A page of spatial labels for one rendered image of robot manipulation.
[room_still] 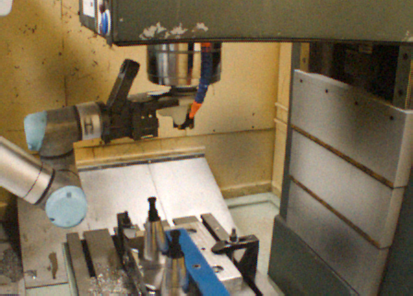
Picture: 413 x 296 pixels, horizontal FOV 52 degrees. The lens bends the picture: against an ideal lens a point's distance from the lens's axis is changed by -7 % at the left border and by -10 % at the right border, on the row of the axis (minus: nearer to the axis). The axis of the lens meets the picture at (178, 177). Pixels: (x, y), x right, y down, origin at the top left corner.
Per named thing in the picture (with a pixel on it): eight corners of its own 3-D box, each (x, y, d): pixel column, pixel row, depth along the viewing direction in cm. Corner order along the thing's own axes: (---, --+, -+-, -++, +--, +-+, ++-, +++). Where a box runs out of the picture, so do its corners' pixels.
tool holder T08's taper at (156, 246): (171, 258, 74) (170, 222, 72) (145, 263, 74) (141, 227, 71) (166, 244, 78) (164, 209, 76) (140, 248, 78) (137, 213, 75)
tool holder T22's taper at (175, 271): (192, 300, 65) (193, 262, 62) (160, 301, 64) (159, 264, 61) (188, 282, 69) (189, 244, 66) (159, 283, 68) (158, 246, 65)
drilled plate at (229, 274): (150, 310, 105) (149, 293, 103) (123, 247, 130) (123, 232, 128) (240, 290, 111) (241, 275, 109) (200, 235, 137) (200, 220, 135)
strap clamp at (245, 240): (212, 282, 121) (215, 235, 115) (208, 276, 124) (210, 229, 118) (256, 272, 125) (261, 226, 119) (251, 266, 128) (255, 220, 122)
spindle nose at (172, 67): (232, 86, 91) (233, 28, 86) (153, 89, 87) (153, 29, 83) (208, 71, 105) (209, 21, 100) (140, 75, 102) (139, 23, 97)
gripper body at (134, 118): (149, 126, 102) (97, 136, 98) (147, 88, 98) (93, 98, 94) (162, 136, 95) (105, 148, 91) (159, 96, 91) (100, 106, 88)
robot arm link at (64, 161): (48, 216, 88) (38, 165, 84) (45, 193, 98) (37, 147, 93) (86, 209, 90) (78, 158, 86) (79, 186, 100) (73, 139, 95)
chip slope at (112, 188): (28, 318, 146) (13, 255, 135) (23, 226, 204) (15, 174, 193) (265, 275, 171) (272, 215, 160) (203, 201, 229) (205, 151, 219)
